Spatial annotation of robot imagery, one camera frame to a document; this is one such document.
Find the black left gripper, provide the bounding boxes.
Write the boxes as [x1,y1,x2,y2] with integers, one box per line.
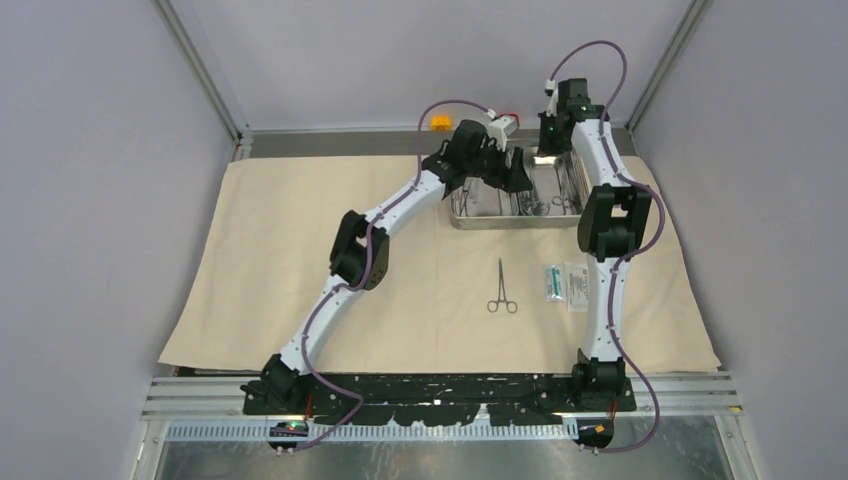
[464,138,532,193]

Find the steel mesh instrument tray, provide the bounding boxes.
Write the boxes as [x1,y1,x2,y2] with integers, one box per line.
[449,139,591,230]

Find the steel hemostat clamp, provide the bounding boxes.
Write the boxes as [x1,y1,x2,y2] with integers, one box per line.
[486,258,518,314]

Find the green white sterile packet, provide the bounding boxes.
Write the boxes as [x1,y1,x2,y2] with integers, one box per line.
[543,264,567,302]

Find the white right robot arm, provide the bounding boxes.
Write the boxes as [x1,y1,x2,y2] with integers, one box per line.
[539,78,653,411]

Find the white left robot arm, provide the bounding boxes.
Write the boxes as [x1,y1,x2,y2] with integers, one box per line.
[241,114,532,414]

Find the steel forceps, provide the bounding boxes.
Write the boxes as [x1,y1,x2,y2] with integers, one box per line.
[457,178,479,216]

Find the yellow block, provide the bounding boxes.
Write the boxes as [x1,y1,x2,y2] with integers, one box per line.
[429,115,453,131]

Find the steel scissors pile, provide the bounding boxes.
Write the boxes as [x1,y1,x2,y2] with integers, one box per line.
[517,156,583,216]

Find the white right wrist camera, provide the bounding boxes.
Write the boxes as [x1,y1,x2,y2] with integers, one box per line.
[544,79,559,118]

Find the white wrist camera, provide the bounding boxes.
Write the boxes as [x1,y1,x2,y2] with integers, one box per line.
[486,109,520,151]
[544,79,559,118]

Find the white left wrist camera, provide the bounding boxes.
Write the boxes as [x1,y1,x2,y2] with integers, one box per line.
[486,109,520,151]

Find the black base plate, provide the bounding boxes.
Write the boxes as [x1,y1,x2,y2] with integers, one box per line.
[240,374,636,426]

